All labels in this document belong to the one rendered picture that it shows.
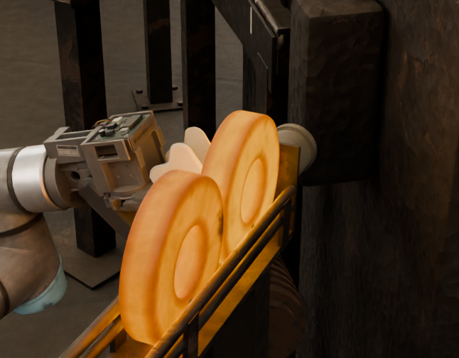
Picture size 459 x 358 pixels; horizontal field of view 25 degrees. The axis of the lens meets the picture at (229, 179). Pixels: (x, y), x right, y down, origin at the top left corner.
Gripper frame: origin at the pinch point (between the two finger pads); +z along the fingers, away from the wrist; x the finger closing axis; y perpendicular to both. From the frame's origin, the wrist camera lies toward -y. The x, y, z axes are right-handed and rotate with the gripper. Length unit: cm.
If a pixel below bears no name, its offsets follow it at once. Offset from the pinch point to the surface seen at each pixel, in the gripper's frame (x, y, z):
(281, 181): 7.6, -4.6, 1.5
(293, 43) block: 28.5, 3.5, -2.4
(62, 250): 67, -47, -84
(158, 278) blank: -22.2, 2.6, 3.5
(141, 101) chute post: 135, -43, -98
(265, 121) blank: 2.9, 4.7, 4.2
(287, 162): 7.8, -2.5, 2.7
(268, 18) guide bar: 41.4, 3.2, -10.7
